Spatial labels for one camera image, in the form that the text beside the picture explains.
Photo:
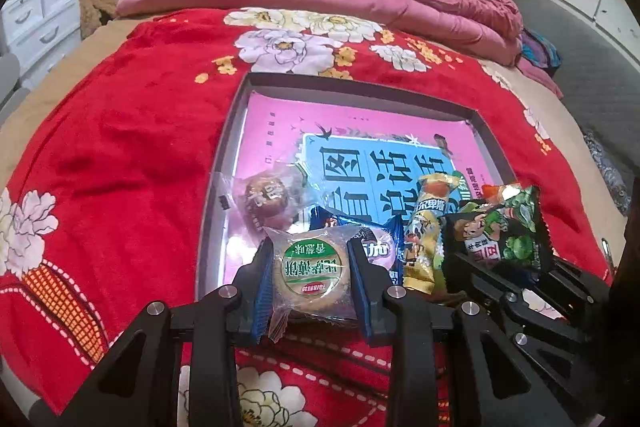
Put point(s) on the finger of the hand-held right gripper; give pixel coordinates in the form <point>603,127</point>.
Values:
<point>500,299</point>
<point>582,297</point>

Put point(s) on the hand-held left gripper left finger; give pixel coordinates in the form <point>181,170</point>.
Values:
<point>262,292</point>

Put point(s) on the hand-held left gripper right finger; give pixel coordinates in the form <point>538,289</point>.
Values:
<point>362,307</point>

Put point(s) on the round pastry green label packet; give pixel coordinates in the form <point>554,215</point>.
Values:
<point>310,274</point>

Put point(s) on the blue cookie packet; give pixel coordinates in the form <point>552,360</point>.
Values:
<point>380,247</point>

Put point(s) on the black green pea packet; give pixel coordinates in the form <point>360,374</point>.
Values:
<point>500,237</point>

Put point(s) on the clear packet brown date cake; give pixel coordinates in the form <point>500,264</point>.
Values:
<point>262,202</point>

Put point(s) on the yellow wafer stick packet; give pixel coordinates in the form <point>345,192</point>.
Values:
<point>425,232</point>

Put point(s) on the orange rice cracker packet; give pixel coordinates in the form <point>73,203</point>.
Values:
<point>492,193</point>

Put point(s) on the dark grey shallow box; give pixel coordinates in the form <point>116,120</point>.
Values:
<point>230,132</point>

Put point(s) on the small metal object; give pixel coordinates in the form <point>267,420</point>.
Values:
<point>605,252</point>

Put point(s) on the black white patterned cloth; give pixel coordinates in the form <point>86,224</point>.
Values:
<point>607,167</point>

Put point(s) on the pink book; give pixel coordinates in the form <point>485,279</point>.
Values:
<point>280,132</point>

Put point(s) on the red floral blanket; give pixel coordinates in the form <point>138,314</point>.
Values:
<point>125,132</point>

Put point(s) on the grey quilted headboard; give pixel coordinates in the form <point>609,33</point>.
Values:
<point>590,72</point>

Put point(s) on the colourful cloth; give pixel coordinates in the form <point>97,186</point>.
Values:
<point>540,52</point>

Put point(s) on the crumpled pink quilt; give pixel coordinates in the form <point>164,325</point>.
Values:
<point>450,2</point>

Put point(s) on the brown fuzzy blanket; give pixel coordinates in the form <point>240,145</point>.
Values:
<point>95,9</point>

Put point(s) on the grey chair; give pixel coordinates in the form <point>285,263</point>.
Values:
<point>7,77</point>

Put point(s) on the white drawer cabinet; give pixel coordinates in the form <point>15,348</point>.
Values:
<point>35,22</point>

